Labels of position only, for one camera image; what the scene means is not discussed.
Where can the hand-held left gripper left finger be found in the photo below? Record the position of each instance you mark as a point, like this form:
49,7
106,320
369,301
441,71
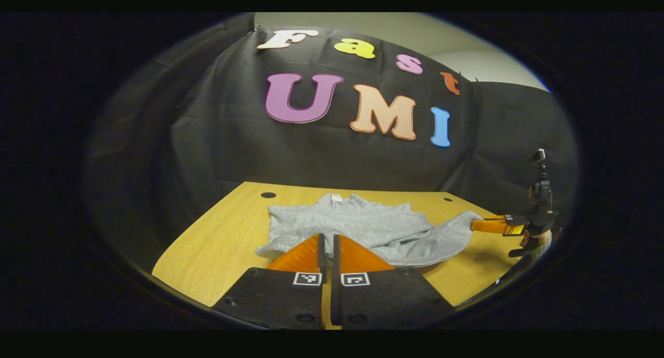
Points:
275,301

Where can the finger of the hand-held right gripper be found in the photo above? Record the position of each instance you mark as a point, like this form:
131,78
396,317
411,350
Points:
490,225

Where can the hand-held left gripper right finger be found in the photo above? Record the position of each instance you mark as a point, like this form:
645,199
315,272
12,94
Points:
389,301

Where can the grey sweatshirt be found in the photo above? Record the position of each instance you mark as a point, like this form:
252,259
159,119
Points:
373,228

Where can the black backdrop cloth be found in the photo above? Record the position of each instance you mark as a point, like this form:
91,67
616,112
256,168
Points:
207,150

